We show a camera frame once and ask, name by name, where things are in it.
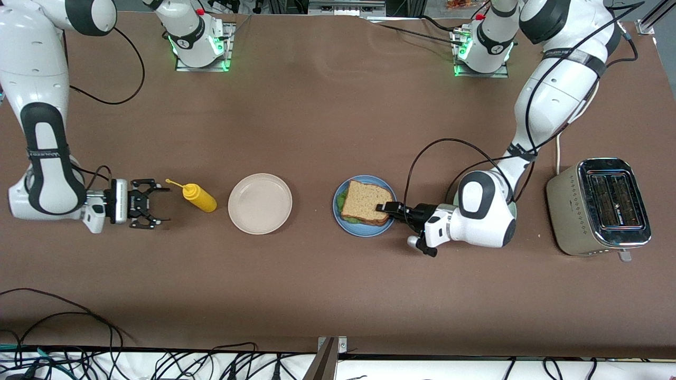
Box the blue round plate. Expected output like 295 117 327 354
333 175 398 238

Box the aluminium profile with bracket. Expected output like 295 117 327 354
302 336 348 380

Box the white toaster power cord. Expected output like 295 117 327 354
556 79 601 176

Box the beige chrome toaster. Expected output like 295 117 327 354
546 157 652 263

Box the beige round plate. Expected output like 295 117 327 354
228 173 293 235

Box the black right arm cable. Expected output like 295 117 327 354
69 26 146 188

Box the grey metal box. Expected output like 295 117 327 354
308 0 387 17

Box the aluminium corner profile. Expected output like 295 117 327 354
635 0 676 36

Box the green lettuce leaf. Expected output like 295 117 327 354
336 189 378 225

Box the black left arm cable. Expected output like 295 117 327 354
404 0 646 214

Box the black cable loop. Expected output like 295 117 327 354
0 288 127 352

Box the tangled black cable bundle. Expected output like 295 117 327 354
0 342 296 380

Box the teal cable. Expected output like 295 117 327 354
0 343 69 378

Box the black arm base cable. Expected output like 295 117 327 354
364 15 465 47

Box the yellow squeeze bottle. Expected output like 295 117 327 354
165 178 218 213

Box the mint green round plate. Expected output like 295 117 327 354
453 182 518 238

